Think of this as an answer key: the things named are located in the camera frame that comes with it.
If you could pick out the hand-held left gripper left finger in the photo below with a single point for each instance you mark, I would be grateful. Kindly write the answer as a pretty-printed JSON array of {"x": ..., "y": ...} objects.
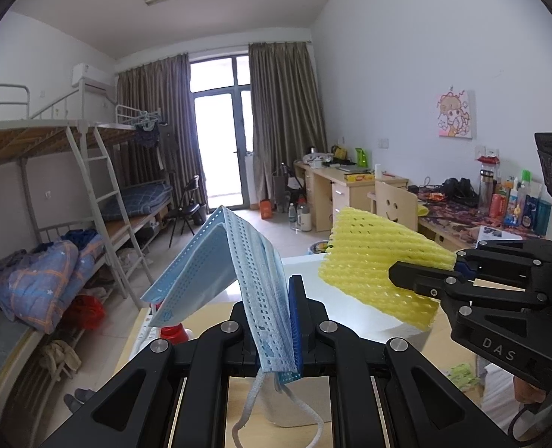
[{"x": 238, "y": 331}]

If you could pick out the orange paper bag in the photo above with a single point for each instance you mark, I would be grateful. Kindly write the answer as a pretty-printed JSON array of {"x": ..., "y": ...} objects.
[{"x": 266, "y": 210}]

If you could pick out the red bag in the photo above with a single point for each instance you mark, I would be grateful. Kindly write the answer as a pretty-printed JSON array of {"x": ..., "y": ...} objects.
[{"x": 87, "y": 312}]

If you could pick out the white bed ladder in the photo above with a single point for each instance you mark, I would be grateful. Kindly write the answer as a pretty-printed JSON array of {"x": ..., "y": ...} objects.
[{"x": 105, "y": 186}]

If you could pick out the yellow foam net sleeve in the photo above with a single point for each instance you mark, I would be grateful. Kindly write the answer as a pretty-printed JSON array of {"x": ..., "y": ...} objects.
[{"x": 374, "y": 261}]

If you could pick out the person's right hand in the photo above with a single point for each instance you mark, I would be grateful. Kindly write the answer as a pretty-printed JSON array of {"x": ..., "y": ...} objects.
[{"x": 527, "y": 389}]

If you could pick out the blue plaid mattress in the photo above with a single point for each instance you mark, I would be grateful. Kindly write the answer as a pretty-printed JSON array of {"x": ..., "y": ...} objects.
[{"x": 136, "y": 198}]

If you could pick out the wooden chair with smiley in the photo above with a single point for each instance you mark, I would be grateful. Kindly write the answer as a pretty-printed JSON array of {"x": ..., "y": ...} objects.
[{"x": 392, "y": 203}]

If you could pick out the glass balcony door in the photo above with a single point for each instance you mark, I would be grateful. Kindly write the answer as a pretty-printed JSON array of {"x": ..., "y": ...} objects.
[{"x": 220, "y": 130}]

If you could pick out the clear green snack packet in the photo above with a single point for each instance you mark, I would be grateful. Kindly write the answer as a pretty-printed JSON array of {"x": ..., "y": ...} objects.
[{"x": 462, "y": 377}]

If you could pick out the white printed paper sheet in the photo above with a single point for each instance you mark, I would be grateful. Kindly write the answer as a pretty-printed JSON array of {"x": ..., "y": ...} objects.
[{"x": 497, "y": 235}]

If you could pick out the grey slippers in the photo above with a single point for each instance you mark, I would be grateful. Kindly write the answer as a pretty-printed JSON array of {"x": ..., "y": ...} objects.
[{"x": 80, "y": 399}]

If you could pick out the yellow bag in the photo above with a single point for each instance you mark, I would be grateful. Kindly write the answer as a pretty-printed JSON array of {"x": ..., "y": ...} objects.
[{"x": 339, "y": 152}]

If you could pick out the blue face mask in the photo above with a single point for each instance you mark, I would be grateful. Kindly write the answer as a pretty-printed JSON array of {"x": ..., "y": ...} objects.
[{"x": 257, "y": 261}]

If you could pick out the black folding chair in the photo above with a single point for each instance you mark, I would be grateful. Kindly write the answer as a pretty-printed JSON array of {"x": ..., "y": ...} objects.
[{"x": 187, "y": 205}]

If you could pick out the wooden desk with drawers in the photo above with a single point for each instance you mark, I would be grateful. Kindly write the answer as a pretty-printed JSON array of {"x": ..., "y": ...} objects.
[{"x": 322, "y": 196}]

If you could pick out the beige cloth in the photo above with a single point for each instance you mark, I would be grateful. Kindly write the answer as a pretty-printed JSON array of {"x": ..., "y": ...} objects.
[{"x": 61, "y": 357}]

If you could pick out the metal bunk bed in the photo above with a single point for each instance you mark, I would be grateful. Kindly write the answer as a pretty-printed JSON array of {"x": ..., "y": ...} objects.
[{"x": 28, "y": 135}]

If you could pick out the printed desk mat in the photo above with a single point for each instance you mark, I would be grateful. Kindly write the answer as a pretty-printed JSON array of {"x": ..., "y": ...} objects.
[{"x": 453, "y": 219}]

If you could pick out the row of toiletry bottles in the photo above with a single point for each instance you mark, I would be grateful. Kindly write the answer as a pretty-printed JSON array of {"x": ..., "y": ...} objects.
[{"x": 513, "y": 205}]

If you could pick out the white lotion bottle red pump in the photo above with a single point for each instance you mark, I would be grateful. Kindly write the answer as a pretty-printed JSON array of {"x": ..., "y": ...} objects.
[{"x": 173, "y": 335}]

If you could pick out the person's right forearm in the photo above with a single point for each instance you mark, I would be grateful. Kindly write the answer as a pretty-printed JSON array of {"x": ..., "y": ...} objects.
[{"x": 499, "y": 396}]

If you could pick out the brown curtain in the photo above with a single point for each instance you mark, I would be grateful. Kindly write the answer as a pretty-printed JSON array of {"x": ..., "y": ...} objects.
[
  {"x": 285, "y": 112},
  {"x": 159, "y": 121}
]

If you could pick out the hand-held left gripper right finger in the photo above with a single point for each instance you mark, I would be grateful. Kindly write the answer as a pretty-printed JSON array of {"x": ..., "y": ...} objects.
[{"x": 297, "y": 317}]

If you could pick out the hanging dark clothes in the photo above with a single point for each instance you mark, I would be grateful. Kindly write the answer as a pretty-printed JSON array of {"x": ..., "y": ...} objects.
[{"x": 146, "y": 134}]

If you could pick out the white air conditioner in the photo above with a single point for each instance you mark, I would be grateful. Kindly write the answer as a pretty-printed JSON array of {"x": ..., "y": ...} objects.
[{"x": 91, "y": 77}]

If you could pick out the green bag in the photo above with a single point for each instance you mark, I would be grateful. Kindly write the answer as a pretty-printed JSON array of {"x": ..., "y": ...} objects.
[{"x": 362, "y": 157}]

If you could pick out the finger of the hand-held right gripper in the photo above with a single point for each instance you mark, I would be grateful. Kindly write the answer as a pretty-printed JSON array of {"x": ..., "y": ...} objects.
[
  {"x": 420, "y": 280},
  {"x": 513, "y": 259}
]

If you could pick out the blue plaid quilt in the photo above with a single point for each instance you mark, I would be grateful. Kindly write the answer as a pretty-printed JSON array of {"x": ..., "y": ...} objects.
[{"x": 42, "y": 280}]

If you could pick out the white jug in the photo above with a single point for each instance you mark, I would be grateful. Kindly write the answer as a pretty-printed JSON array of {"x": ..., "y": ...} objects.
[{"x": 304, "y": 217}]

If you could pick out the pink wall poster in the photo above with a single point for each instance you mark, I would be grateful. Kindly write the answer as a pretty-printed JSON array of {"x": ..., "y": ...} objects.
[{"x": 455, "y": 112}]

